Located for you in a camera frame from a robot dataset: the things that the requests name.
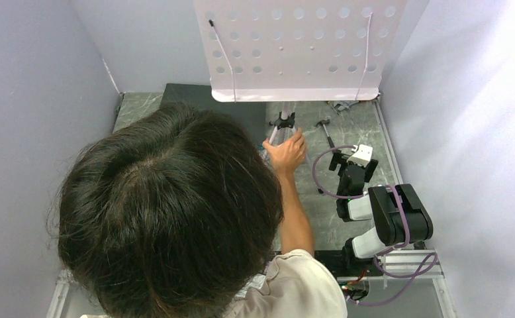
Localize pink music stand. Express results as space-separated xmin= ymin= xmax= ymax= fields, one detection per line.
xmin=193 ymin=0 xmax=408 ymax=195

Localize dark network switch box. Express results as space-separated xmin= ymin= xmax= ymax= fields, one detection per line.
xmin=161 ymin=83 xmax=267 ymax=144

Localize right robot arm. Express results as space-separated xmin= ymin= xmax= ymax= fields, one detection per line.
xmin=329 ymin=145 xmax=434 ymax=261

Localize person's right forearm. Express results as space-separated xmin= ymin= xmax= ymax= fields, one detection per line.
xmin=277 ymin=171 xmax=315 ymax=256

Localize person's right hand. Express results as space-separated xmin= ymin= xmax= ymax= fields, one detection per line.
xmin=262 ymin=129 xmax=307 ymax=177

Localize claw hammer with black grip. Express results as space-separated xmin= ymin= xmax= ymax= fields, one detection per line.
xmin=315 ymin=119 xmax=335 ymax=148

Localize person's cream t-shirt torso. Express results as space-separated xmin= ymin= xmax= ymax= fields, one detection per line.
xmin=69 ymin=245 xmax=347 ymax=317

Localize person's head dark hair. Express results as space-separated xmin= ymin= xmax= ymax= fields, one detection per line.
xmin=58 ymin=103 xmax=283 ymax=317

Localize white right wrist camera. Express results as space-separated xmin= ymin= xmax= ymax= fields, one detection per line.
xmin=348 ymin=144 xmax=373 ymax=168

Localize aluminium table edge rail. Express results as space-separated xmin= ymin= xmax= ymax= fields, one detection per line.
xmin=374 ymin=99 xmax=403 ymax=184

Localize aluminium front frame rail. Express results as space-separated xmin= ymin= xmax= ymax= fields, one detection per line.
xmin=62 ymin=248 xmax=440 ymax=292

